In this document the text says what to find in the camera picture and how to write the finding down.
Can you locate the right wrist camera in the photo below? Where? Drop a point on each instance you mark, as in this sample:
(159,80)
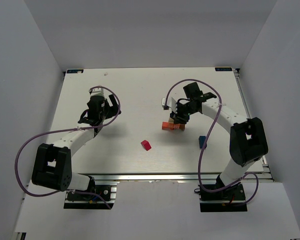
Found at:
(169,104)

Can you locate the blue label corner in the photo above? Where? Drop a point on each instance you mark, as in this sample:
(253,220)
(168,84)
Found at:
(223,69)
(74,71)

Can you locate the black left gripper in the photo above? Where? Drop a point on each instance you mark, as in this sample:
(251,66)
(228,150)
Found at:
(109,107)

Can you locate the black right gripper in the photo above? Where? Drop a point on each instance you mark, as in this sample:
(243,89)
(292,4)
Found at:
(181,117)

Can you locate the brown rectangular block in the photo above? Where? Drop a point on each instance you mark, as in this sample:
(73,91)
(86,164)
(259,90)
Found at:
(182,127)

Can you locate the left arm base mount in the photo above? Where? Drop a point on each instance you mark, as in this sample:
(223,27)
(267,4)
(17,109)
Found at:
(100,195)

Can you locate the orange cube with window print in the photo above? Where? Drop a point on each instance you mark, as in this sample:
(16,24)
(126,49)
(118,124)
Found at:
(176,126)

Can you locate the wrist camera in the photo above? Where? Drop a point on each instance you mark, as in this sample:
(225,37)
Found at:
(96,91)
(169,104)

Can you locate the blue rectangular block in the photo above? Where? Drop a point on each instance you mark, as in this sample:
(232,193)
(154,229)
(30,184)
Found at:
(201,141)

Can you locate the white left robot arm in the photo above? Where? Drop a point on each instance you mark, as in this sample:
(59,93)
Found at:
(53,162)

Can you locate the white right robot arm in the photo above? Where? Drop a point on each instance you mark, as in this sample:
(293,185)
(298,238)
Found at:
(247,138)

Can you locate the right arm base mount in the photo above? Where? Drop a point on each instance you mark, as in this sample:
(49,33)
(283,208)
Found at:
(232,199)

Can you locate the cream rectangular wood block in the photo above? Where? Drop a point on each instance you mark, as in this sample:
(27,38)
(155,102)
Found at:
(171,120)

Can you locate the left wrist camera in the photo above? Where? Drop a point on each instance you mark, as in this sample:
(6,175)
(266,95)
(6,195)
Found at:
(96,91)

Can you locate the blue label left corner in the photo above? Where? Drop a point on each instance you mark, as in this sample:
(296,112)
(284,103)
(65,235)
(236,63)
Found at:
(74,71)

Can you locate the red-orange rectangular block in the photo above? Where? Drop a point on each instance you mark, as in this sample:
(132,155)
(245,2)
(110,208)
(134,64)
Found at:
(166,126)

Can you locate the red roof-shaped block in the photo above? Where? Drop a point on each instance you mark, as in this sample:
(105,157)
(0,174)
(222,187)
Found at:
(146,145)

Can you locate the blue label right corner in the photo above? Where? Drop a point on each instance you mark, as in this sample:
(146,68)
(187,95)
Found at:
(223,69)

